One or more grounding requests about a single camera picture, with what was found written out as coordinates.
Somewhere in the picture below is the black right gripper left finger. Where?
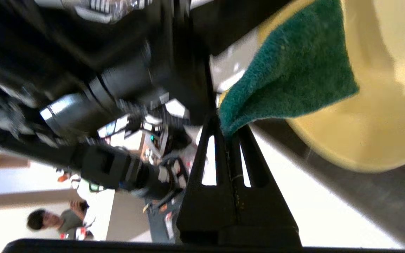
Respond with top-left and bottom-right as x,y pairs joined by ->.
176,114 -> 238,245

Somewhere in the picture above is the dark-haired person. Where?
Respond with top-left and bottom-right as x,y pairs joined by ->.
27,200 -> 95,240

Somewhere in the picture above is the yellow plastic bowl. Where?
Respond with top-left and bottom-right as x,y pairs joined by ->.
257,0 -> 405,173

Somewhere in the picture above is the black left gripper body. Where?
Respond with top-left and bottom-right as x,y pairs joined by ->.
94,0 -> 294,125

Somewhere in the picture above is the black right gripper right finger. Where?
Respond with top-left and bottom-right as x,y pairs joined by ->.
231,125 -> 302,246

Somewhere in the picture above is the green yellow sponge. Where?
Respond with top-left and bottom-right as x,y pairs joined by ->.
218,0 -> 360,137

